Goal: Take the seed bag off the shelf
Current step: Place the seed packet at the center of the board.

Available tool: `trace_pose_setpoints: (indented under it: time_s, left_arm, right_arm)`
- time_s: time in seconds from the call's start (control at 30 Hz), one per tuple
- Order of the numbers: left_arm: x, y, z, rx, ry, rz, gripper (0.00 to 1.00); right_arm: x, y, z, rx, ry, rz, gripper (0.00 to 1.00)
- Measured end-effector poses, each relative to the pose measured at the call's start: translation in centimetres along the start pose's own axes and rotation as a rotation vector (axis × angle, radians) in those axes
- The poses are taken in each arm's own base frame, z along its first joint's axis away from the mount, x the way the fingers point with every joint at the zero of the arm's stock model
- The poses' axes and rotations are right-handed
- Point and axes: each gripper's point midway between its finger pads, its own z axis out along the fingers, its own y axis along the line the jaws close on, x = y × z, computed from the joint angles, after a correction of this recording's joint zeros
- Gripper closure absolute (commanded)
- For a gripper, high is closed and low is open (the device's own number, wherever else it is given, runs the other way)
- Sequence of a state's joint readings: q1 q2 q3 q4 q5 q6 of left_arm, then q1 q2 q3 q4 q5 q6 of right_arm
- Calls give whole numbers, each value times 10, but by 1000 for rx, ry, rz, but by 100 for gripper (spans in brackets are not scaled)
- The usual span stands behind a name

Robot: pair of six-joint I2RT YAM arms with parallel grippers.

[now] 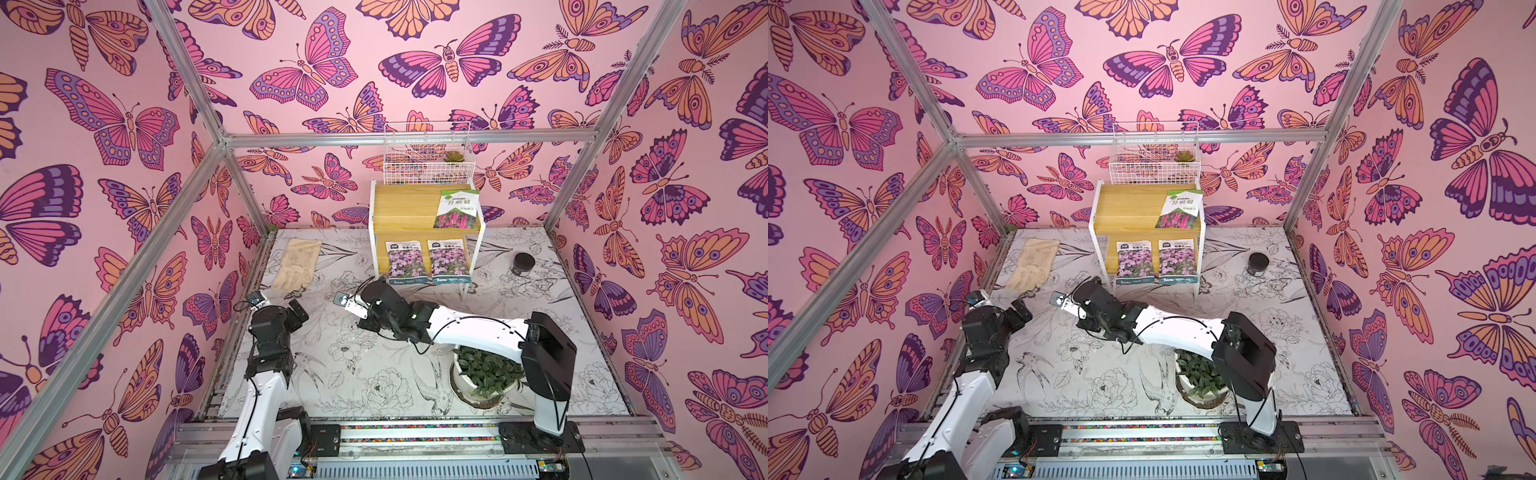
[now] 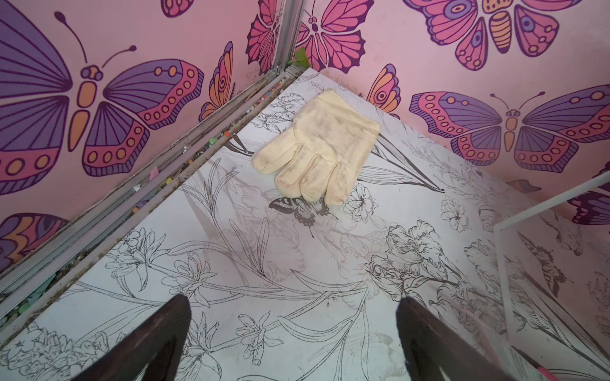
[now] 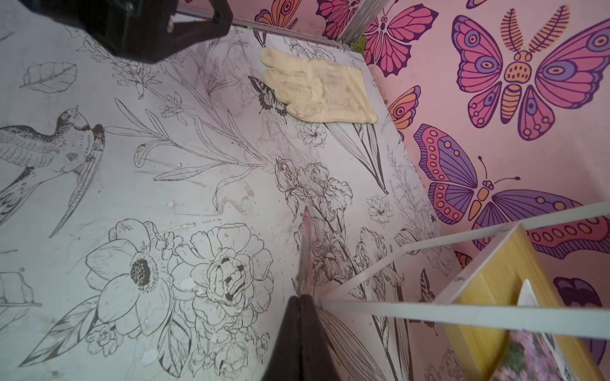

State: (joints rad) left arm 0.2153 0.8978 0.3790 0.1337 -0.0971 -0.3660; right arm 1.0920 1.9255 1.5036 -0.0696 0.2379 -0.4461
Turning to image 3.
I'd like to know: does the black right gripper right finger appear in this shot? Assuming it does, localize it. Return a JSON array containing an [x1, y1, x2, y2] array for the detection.
[[300, 295, 340, 381]]

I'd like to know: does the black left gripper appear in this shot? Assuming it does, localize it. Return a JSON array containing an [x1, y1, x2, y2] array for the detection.
[[22, 0, 233, 64]]

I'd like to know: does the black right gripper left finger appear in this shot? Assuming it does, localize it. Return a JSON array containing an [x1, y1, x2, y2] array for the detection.
[[262, 296, 301, 381]]

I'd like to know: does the purple flower seed bag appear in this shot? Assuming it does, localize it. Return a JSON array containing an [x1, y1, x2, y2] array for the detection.
[[488, 278, 580, 381]]

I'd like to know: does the white and wood shelf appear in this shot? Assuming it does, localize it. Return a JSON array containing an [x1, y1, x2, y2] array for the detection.
[[321, 202, 609, 380]]

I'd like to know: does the green seed bag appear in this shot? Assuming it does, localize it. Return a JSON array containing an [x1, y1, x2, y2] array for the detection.
[[296, 206, 314, 296]]

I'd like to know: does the beige rubber glove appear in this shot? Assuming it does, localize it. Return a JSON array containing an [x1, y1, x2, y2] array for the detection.
[[260, 48, 377, 124]]

